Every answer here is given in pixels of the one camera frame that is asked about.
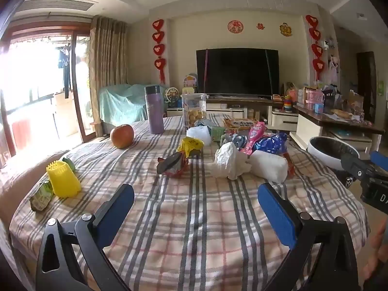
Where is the person's right hand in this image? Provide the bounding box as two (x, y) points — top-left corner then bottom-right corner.
(363, 218), (387, 280)

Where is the dark top side cabinet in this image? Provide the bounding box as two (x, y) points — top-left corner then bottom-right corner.
(290, 106), (385, 155)

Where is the rainbow stacking ring toy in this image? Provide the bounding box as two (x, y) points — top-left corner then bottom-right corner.
(283, 95), (293, 113)

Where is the grey crumpled wrapper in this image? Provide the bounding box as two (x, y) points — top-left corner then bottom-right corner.
(194, 118), (216, 128)

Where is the red dark snack wrapper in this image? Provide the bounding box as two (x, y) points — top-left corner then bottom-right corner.
(156, 151), (188, 177)

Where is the red apple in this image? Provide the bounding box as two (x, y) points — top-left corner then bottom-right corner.
(110, 124), (134, 149)

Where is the plaid table cloth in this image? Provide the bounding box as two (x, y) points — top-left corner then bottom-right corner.
(9, 117), (369, 290)

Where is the beige curtain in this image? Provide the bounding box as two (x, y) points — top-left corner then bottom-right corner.
(88, 16), (128, 137)

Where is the blue plastic snack bag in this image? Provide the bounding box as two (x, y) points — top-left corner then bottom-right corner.
(252, 133), (288, 155)

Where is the white tv cabinet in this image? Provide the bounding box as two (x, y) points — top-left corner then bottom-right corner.
(166, 96), (299, 131)

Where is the white foam fruit net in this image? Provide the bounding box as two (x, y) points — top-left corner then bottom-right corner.
(248, 150), (288, 183)

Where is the right red heart garland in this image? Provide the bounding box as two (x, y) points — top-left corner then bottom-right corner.
(305, 15), (325, 81)

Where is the pink toy package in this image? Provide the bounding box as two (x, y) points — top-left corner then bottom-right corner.
(241, 121), (266, 156)

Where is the printed paper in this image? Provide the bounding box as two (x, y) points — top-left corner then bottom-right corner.
(220, 133), (248, 150)

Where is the pink storage box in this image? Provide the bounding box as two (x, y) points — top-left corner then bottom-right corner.
(305, 88), (324, 110)

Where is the left red heart garland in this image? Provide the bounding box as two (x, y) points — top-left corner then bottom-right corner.
(151, 19), (166, 85)

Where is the white paper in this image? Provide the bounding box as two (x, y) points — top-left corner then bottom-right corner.
(210, 142), (251, 181)

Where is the orange picture book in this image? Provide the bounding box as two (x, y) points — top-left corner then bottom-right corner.
(224, 118), (258, 130)

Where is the red heart garland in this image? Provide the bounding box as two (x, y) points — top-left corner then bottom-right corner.
(151, 19), (166, 85)
(305, 15), (325, 81)

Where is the teal covered armchair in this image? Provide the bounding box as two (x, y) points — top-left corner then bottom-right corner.
(98, 84), (165, 127)

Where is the purple thermos bottle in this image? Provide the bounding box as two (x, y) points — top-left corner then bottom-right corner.
(145, 85), (164, 135)

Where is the clear cookie jar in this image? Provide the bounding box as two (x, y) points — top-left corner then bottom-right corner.
(181, 93), (207, 129)

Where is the yellow foil wrapper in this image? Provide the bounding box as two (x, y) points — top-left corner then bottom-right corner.
(177, 137), (204, 158)

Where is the yellow plastic cup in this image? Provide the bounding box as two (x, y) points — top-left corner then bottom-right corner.
(46, 160), (81, 198)

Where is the black television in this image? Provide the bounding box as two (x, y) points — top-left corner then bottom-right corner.
(196, 48), (280, 98)

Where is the white trash bin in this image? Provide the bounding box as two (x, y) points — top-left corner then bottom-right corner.
(307, 136), (359, 171)

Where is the green snack packet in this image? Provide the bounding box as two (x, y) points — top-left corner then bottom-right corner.
(30, 181), (54, 211)

